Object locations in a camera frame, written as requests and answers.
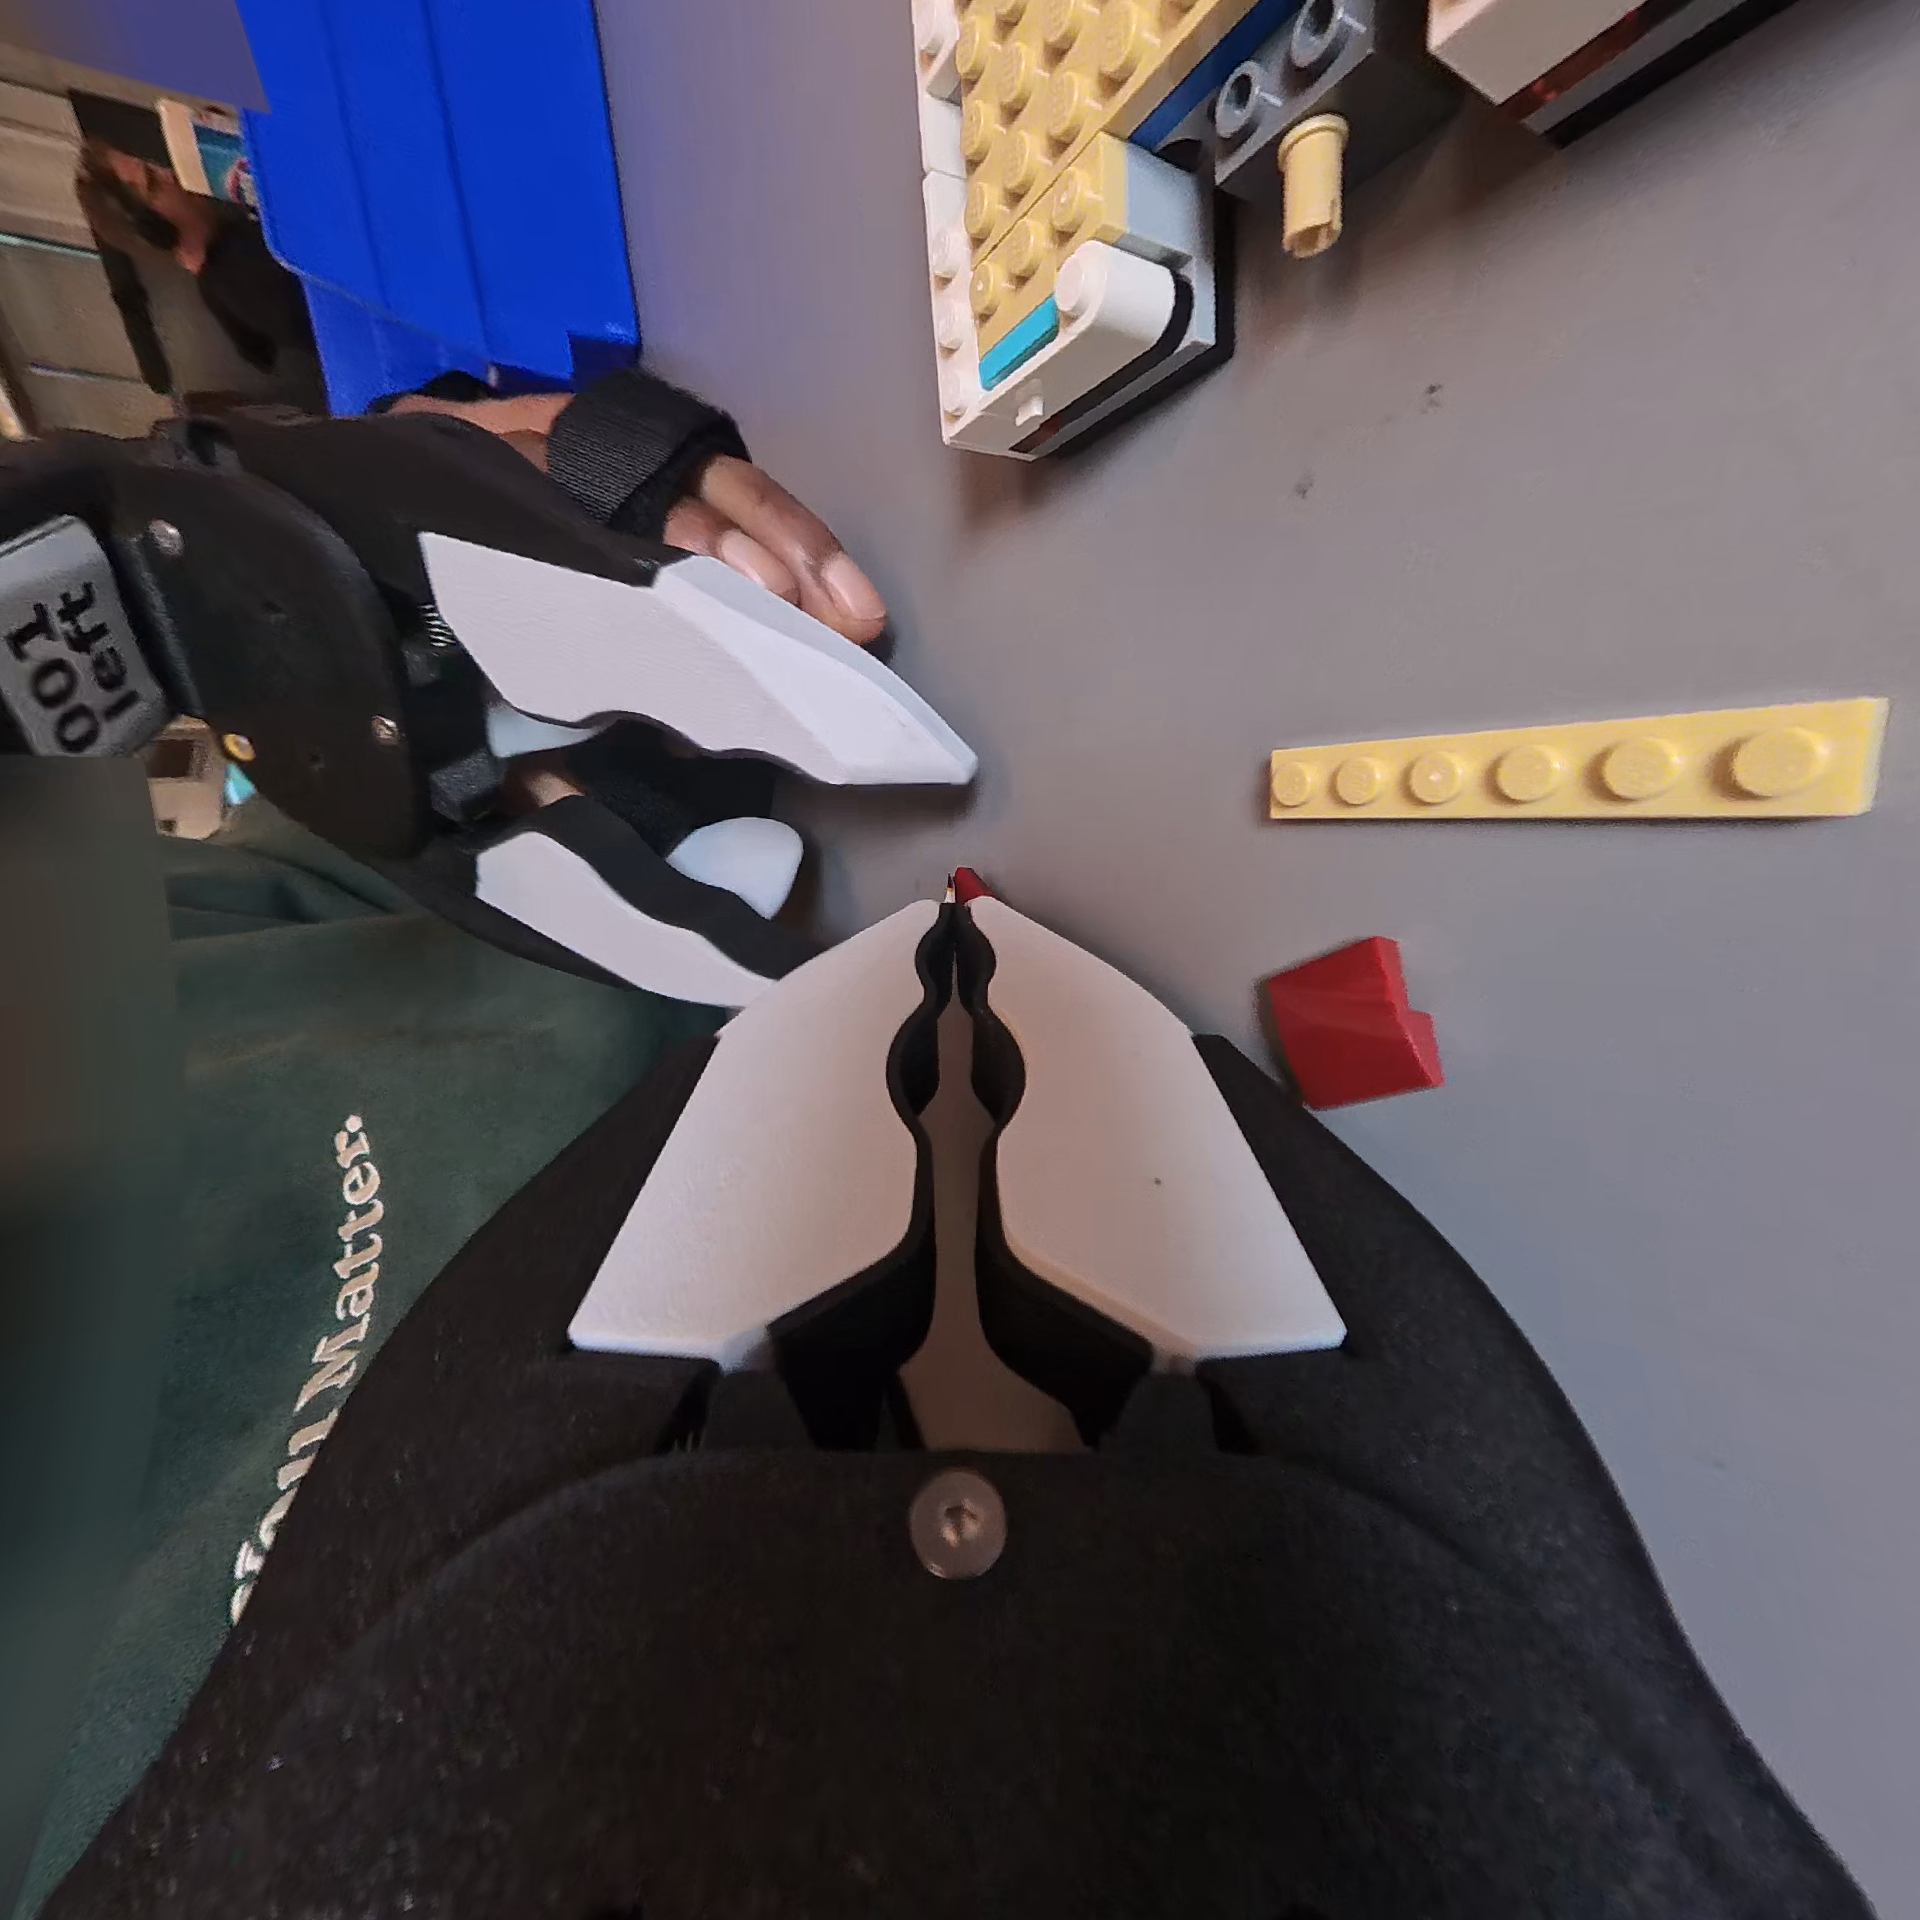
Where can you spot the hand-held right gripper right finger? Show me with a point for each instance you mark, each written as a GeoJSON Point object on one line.
{"type": "Point", "coordinates": [1154, 1184]}

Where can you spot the blue storage bin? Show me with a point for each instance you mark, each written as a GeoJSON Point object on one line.
{"type": "Point", "coordinates": [434, 181]}

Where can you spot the red curved slope brick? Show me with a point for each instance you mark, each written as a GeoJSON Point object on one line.
{"type": "Point", "coordinates": [970, 888]}
{"type": "Point", "coordinates": [1351, 1028]}

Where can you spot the person's left hand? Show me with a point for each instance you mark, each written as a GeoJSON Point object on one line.
{"type": "Point", "coordinates": [780, 541]}

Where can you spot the tan long brick plate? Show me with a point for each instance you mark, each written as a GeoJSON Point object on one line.
{"type": "Point", "coordinates": [1575, 762]}

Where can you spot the grey desk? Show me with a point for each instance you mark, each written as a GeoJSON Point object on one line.
{"type": "Point", "coordinates": [1575, 524]}

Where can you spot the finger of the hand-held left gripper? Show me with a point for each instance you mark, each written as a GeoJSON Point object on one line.
{"type": "Point", "coordinates": [600, 915]}
{"type": "Point", "coordinates": [674, 660]}

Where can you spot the red toy brick truck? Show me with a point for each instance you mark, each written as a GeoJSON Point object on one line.
{"type": "Point", "coordinates": [1034, 181]}

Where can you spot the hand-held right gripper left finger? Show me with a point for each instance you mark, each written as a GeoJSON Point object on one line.
{"type": "Point", "coordinates": [751, 1184]}

